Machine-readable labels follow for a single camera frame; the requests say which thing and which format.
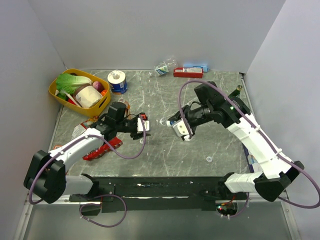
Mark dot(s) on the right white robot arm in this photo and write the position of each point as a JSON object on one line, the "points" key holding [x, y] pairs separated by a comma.
{"points": [[231, 112]]}

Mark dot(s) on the green lettuce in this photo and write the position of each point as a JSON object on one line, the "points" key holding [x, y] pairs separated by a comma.
{"points": [[69, 83]]}

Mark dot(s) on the blue wrapped toilet paper roll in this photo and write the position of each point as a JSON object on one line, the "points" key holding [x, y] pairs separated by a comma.
{"points": [[117, 81]]}

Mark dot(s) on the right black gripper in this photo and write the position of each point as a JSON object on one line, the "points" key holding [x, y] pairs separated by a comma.
{"points": [[178, 116]]}

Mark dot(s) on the red rectangular box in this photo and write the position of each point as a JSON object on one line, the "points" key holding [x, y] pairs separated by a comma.
{"points": [[188, 72]]}

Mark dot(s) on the white and purple box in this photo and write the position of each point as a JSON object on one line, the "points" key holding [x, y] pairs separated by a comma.
{"points": [[253, 164]]}

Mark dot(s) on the green glass bottle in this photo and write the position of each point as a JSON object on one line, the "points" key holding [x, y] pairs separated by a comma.
{"points": [[236, 92]]}

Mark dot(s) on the yellow plastic basket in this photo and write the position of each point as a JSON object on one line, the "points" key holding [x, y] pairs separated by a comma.
{"points": [[68, 101]]}

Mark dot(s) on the crushed clear plastic bottle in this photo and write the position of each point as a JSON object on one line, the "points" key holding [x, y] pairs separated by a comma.
{"points": [[166, 66]]}

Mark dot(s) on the red snack bag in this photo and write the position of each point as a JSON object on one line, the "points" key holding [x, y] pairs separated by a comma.
{"points": [[98, 152]]}

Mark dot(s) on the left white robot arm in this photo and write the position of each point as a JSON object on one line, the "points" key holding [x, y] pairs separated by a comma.
{"points": [[46, 176]]}

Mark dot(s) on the purple onion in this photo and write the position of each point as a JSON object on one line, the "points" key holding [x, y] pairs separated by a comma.
{"points": [[98, 86]]}

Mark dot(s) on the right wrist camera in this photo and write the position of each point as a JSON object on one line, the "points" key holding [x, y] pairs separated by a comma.
{"points": [[182, 130]]}

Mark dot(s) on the orange juice bottle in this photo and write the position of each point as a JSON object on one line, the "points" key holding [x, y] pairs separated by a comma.
{"points": [[122, 100]]}

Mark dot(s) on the blue and white bottle cap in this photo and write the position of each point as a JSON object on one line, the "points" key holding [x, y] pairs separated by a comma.
{"points": [[170, 123]]}

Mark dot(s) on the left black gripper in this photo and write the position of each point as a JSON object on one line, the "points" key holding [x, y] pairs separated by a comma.
{"points": [[136, 135]]}

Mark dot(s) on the white bottle cap right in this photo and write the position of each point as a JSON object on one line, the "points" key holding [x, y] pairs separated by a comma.
{"points": [[209, 159]]}

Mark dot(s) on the light blue box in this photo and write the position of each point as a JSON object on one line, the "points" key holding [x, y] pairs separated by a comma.
{"points": [[203, 66]]}

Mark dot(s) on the brown and cream jar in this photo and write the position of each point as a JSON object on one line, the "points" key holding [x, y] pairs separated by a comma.
{"points": [[87, 96]]}

